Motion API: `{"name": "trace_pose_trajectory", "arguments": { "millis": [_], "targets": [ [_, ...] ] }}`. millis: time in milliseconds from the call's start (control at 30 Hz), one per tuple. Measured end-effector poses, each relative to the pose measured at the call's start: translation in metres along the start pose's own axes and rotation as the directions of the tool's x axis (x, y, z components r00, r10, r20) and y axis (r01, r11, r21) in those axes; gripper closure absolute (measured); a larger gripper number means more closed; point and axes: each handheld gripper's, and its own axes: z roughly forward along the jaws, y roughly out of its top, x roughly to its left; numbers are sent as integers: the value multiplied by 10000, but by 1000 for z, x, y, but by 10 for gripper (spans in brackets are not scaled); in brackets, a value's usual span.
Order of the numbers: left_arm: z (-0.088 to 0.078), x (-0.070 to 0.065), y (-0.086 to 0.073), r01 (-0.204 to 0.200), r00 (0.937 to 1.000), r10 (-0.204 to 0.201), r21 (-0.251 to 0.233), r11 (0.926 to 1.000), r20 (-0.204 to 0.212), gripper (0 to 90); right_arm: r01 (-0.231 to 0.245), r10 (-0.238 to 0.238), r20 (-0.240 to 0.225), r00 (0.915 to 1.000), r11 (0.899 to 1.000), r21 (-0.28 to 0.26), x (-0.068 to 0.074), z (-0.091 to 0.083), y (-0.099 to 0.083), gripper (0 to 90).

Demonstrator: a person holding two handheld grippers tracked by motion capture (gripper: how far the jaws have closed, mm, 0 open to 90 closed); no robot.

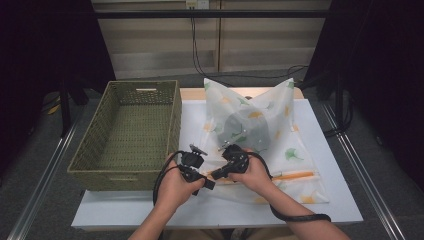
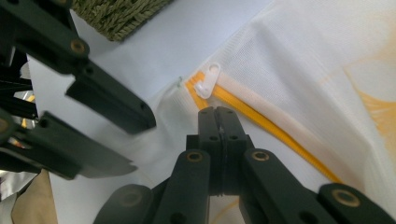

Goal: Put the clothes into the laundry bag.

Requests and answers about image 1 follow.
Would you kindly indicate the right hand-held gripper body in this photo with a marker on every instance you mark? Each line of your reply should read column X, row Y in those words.
column 236, row 160

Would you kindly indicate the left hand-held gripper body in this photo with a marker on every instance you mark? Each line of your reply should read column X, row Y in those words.
column 191, row 163

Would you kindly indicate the black clothing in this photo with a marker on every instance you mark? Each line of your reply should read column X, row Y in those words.
column 243, row 131

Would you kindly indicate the leaf print mesh laundry bag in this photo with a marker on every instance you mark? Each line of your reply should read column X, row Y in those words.
column 286, row 156

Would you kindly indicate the green woven basket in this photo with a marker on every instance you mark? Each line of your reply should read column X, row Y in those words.
column 133, row 133

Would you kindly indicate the person's right hand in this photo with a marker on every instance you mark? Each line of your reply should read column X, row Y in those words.
column 256, row 175

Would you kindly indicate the person's left hand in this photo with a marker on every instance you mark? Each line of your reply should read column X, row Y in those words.
column 173, row 190

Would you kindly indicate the black metal stand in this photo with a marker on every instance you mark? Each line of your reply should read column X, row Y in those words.
column 338, row 100
column 66, row 106

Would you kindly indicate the black horizontal bar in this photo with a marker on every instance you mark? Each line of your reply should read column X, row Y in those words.
column 206, row 14

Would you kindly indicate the dark curtain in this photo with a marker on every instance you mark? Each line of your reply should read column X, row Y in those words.
column 43, row 50
column 383, row 66

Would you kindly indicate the metal floor rail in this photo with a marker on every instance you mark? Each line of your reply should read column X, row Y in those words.
column 363, row 180
column 43, row 186

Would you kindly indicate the white wall outlet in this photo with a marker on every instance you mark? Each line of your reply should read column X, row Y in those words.
column 197, row 3

